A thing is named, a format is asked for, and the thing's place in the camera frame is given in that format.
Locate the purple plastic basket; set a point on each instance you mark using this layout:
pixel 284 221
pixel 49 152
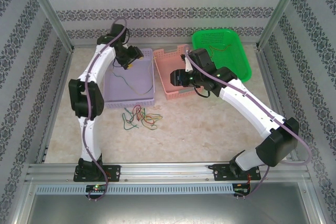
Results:
pixel 118 90

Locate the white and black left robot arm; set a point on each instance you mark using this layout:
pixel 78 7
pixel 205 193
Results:
pixel 90 142

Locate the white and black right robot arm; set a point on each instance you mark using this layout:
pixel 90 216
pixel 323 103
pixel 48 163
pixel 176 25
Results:
pixel 249 108

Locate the pink plastic basket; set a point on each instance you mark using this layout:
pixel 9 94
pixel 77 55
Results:
pixel 163 74

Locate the green plastic basket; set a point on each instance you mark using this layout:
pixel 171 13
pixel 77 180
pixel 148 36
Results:
pixel 233 58

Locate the small green controller board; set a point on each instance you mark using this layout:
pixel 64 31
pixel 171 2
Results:
pixel 95 188
pixel 240 190

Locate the grey metal shelf panel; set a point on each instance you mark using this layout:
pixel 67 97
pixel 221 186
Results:
pixel 168 208

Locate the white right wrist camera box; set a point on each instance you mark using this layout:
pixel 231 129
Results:
pixel 188 66

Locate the aluminium frame post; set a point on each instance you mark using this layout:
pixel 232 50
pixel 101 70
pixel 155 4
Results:
pixel 280 11
pixel 49 11

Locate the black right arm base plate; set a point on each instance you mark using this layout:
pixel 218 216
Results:
pixel 219 174

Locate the aluminium mounting rail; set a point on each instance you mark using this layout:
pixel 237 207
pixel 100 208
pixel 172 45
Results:
pixel 162 172

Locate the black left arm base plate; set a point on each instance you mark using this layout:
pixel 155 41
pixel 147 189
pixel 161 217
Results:
pixel 115 172

